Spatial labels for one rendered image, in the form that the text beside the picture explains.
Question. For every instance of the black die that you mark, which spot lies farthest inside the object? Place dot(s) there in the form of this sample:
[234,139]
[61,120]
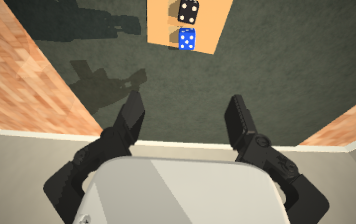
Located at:
[188,11]

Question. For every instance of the orange flat mat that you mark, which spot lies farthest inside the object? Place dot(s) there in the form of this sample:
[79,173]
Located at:
[163,27]

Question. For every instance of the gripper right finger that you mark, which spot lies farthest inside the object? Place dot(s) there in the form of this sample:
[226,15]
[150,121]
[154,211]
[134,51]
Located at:
[305,204]

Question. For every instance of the blue die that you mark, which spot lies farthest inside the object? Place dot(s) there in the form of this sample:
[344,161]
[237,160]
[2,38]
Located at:
[187,38]

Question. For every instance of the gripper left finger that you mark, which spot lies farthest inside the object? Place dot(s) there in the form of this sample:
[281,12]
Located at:
[64,188]

